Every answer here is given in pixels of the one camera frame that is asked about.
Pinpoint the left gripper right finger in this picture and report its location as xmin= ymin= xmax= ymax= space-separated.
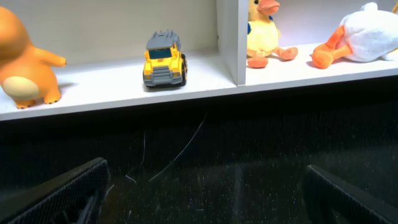
xmin=303 ymin=164 xmax=398 ymax=224

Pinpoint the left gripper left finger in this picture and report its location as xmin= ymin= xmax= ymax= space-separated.
xmin=0 ymin=157 xmax=110 ymax=224

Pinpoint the orange dinosaur toy figure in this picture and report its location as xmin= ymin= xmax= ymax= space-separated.
xmin=0 ymin=6 xmax=67 ymax=110

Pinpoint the white plush goose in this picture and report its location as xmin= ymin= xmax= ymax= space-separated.
xmin=311 ymin=2 xmax=398 ymax=70

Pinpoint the grey and yellow toy truck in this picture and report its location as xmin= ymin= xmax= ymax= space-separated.
xmin=142 ymin=29 xmax=188 ymax=88

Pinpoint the yellow plush duck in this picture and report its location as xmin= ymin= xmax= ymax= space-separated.
xmin=246 ymin=0 xmax=299 ymax=69

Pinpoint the white shelf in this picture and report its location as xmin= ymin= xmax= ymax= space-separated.
xmin=0 ymin=0 xmax=398 ymax=122

